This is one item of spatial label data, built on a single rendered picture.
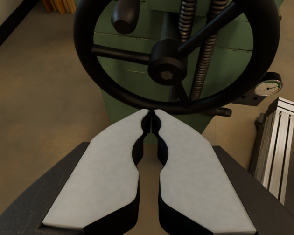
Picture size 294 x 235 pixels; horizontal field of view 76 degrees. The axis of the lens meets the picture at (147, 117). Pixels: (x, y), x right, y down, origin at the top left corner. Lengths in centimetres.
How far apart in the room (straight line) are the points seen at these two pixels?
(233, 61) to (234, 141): 75
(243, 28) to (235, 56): 8
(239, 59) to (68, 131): 97
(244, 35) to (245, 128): 86
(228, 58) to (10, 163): 115
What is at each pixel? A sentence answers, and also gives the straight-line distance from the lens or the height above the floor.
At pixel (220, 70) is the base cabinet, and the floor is 64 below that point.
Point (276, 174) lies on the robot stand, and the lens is 100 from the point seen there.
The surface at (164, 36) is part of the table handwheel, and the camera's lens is 33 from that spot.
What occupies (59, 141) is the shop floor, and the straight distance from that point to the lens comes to 120.
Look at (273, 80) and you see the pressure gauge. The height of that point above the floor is 69.
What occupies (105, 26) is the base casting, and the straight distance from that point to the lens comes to 52.
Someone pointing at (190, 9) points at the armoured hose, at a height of 86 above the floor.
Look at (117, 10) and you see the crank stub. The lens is 19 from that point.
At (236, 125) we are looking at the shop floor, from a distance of 129.
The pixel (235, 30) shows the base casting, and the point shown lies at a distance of 50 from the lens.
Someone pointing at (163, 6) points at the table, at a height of 85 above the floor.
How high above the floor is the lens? 103
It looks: 61 degrees down
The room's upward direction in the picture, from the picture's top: 4 degrees clockwise
